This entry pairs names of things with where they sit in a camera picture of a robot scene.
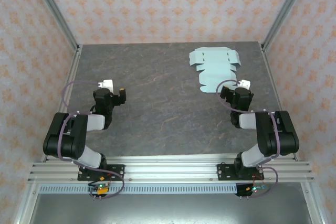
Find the light teal paper box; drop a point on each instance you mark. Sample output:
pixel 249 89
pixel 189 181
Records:
pixel 215 69

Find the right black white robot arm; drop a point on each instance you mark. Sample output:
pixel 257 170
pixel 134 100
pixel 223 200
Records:
pixel 278 134

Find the grey metal sheet panel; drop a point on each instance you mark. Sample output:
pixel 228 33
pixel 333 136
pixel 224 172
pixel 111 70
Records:
pixel 168 209

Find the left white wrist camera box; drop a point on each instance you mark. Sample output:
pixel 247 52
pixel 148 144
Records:
pixel 107 83

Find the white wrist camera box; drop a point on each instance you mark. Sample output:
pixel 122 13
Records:
pixel 107 83
pixel 245 83

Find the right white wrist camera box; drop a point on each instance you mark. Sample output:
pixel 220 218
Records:
pixel 245 83

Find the aluminium table side rail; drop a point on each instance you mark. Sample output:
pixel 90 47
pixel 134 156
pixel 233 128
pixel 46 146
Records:
pixel 273 87
pixel 69 85

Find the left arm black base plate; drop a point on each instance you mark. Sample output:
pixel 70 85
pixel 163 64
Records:
pixel 116 172

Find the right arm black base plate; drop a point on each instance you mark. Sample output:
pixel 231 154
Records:
pixel 225 172

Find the aluminium mounting rail beam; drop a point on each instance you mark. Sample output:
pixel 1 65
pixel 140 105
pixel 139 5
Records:
pixel 170 169

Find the aluminium frame post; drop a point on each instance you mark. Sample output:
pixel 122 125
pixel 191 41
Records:
pixel 53 9
pixel 284 9

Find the aluminium frame strut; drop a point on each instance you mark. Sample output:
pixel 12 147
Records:
pixel 313 205
pixel 25 205

